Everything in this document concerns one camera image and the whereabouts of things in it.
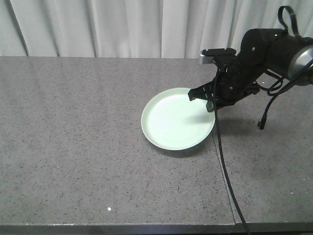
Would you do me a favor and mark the looped black cable with plug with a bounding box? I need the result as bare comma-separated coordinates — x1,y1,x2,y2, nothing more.
257,58,313,130

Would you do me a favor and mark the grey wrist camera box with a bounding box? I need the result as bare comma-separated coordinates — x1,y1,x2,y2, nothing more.
199,48,236,64

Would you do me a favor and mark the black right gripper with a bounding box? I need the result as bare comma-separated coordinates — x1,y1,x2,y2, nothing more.
188,28,288,113

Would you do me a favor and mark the white pleated curtain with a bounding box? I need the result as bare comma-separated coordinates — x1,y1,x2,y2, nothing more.
0,0,313,58

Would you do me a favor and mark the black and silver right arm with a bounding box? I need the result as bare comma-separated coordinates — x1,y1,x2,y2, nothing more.
188,29,313,109

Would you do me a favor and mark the long black camera cable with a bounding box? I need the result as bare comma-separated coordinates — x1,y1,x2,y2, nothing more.
207,68,251,235

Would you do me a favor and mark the pale green round plate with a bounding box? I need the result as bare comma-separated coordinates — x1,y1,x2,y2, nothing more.
141,88,215,151

